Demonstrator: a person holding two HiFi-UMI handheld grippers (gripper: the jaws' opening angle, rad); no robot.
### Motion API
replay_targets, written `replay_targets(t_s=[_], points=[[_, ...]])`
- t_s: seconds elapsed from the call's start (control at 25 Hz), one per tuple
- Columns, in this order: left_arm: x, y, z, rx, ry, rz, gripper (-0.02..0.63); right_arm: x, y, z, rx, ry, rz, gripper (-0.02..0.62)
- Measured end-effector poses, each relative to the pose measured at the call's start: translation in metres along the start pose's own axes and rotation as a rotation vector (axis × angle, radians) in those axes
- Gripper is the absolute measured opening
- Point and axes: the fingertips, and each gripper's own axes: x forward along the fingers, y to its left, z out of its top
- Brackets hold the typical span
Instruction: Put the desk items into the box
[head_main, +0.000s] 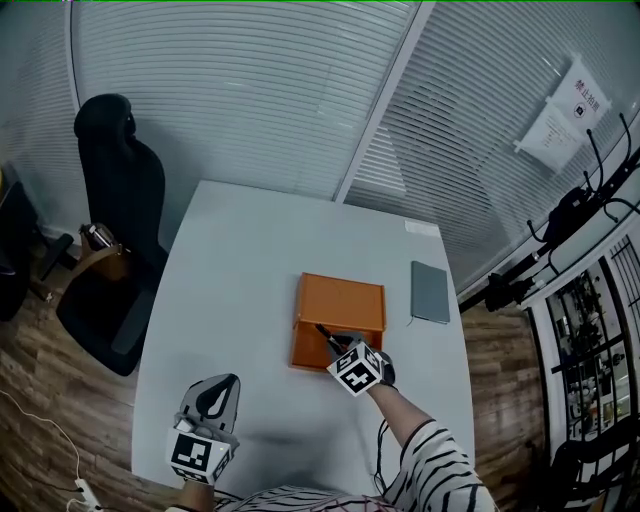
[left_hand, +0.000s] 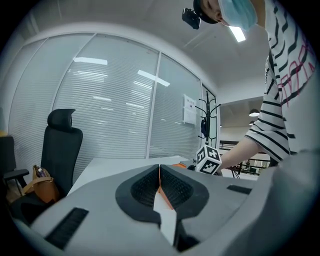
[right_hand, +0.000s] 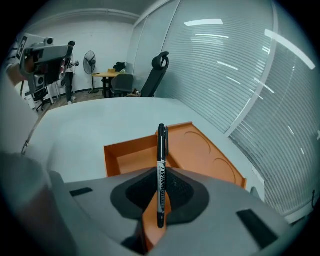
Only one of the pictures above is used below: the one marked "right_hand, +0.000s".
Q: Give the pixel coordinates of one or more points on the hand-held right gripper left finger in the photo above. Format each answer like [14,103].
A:
[100,200]

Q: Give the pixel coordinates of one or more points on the black mesh chair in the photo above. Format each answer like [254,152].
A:
[40,96]

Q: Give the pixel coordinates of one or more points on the orange wooden box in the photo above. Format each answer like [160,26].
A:
[200,150]

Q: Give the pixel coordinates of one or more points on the black high-back office chair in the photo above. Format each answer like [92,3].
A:
[155,75]

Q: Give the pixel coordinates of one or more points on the round wooden table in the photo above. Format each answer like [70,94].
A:
[107,74]

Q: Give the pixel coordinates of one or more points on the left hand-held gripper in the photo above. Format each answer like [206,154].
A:
[46,70]

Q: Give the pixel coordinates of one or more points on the black marker pen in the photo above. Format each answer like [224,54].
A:
[161,150]

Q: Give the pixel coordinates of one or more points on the black standing fan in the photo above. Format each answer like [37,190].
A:
[90,62]

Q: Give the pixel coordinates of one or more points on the person's left forearm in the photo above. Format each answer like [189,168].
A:
[16,75]

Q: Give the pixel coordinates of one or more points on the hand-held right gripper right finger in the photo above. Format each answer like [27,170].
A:
[220,212]

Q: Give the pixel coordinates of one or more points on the grey chair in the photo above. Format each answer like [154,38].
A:
[123,83]

